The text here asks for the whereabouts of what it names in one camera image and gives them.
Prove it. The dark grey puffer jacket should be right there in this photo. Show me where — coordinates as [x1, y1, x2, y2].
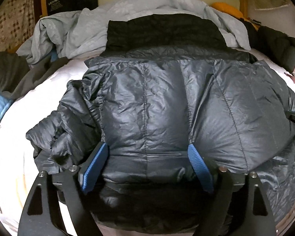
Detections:
[25, 13, 295, 234]

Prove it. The orange pillow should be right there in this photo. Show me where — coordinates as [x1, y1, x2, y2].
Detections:
[210, 2, 260, 30]

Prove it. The light blue floral duvet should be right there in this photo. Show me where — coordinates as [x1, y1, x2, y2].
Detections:
[16, 0, 250, 65]

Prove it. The black coat on bed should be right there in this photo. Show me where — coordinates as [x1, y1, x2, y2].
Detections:
[240, 18, 295, 73]

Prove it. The dark green garment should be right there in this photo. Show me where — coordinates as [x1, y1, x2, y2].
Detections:
[0, 51, 69, 99]

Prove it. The brown checkered curtain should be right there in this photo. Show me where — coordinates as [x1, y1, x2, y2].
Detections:
[0, 0, 36, 51]

